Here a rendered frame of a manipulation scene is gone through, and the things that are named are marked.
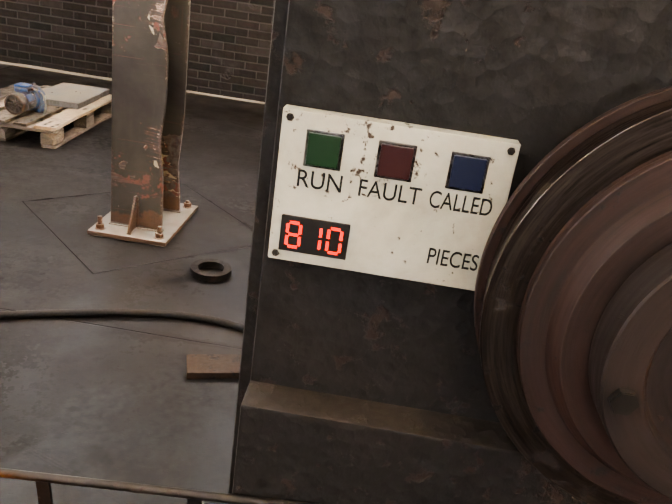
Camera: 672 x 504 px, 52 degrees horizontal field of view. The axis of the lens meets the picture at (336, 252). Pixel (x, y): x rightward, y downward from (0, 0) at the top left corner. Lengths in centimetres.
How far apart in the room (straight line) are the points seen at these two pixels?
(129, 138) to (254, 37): 357
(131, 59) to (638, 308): 299
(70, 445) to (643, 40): 187
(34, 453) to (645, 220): 187
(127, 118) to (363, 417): 273
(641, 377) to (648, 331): 4
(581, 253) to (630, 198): 6
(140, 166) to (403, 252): 278
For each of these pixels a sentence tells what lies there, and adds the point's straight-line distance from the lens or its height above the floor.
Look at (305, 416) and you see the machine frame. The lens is 89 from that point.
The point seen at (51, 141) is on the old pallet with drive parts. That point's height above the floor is 5.
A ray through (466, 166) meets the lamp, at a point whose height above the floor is 121.
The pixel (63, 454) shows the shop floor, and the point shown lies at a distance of 220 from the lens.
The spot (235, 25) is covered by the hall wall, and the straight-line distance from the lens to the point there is 692.
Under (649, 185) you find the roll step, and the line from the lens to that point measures 66.
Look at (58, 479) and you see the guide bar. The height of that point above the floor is 71.
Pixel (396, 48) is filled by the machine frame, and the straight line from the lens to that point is 77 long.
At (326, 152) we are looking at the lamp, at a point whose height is 120.
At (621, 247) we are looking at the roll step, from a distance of 65.
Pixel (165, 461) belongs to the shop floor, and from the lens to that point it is 215.
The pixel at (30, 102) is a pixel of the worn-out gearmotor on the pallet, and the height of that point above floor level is 24.
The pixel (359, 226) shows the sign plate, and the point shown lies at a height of 112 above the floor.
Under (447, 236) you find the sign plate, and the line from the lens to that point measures 80.
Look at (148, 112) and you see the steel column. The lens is 342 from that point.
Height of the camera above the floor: 140
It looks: 23 degrees down
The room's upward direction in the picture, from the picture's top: 8 degrees clockwise
